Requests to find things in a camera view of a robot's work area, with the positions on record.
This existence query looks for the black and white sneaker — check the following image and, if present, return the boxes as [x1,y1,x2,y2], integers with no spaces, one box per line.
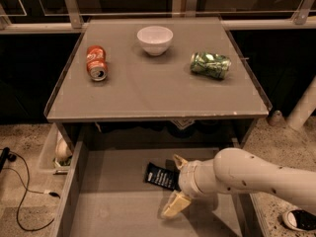
[282,209,316,231]

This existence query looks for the red soda can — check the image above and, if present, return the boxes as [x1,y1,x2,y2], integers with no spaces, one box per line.
[86,45,108,81]

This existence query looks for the white ceramic bowl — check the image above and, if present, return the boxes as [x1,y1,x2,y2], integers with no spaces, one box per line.
[137,26,174,56]

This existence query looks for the white table leg post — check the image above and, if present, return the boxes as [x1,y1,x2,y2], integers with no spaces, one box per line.
[286,76,316,130]

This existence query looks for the dark blue rxbar wrapper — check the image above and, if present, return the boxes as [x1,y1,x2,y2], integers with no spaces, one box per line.
[144,162,180,191]

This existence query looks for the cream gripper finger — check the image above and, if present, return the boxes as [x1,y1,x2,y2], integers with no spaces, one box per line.
[161,191,192,219]
[173,154,188,170]

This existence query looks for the black cable on floor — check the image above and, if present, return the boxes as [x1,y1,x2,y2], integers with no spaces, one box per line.
[0,147,61,233]

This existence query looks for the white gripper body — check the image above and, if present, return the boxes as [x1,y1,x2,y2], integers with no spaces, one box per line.
[179,160,217,198]

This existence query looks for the crushed green soda can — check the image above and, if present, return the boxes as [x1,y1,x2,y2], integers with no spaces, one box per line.
[190,51,231,80]

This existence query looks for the metal railing frame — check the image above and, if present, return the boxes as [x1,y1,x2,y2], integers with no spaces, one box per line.
[0,0,315,35]

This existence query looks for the grey cabinet with counter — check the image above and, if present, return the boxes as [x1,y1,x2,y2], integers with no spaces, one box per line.
[45,24,272,137]

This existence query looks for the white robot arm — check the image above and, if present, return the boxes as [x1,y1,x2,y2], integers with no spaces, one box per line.
[162,147,316,218]

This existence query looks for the black device on floor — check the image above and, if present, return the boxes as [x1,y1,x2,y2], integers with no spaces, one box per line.
[0,147,16,172]

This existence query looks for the open grey top drawer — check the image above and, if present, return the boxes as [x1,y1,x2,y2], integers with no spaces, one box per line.
[49,141,269,237]

